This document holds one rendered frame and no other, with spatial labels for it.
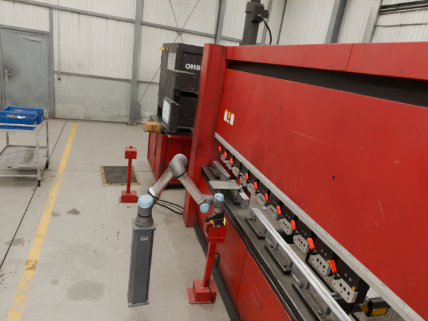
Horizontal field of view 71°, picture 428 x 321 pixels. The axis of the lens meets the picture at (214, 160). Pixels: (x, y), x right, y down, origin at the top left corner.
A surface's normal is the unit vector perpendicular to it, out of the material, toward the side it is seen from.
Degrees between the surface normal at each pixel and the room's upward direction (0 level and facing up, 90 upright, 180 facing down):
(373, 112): 90
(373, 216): 90
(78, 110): 90
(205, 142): 90
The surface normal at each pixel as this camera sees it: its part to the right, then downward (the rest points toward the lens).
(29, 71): 0.33, 0.33
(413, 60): -0.95, -0.04
